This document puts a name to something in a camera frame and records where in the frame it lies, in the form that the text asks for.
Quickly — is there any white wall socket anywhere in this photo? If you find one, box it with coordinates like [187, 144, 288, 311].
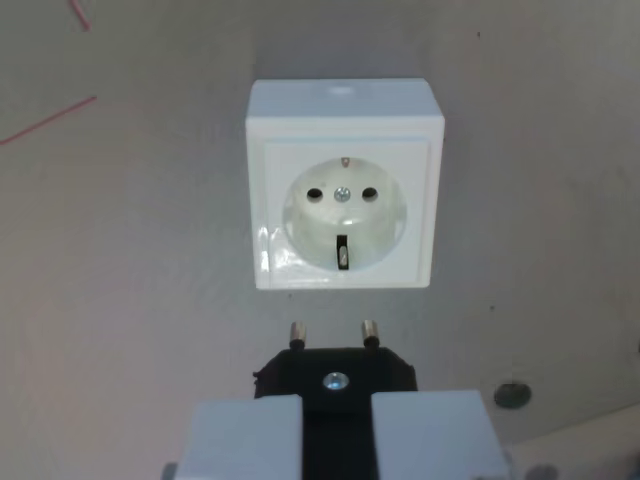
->
[245, 77, 446, 291]

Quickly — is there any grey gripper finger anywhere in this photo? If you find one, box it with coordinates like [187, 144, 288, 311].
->
[370, 390, 511, 480]
[175, 395, 305, 480]

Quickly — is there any long thin red wire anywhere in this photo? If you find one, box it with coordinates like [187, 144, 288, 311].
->
[0, 94, 98, 147]

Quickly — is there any black two-pin power plug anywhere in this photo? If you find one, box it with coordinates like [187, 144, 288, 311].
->
[252, 319, 419, 480]

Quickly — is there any short thin red wire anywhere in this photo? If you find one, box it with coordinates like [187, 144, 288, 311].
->
[69, 0, 93, 33]

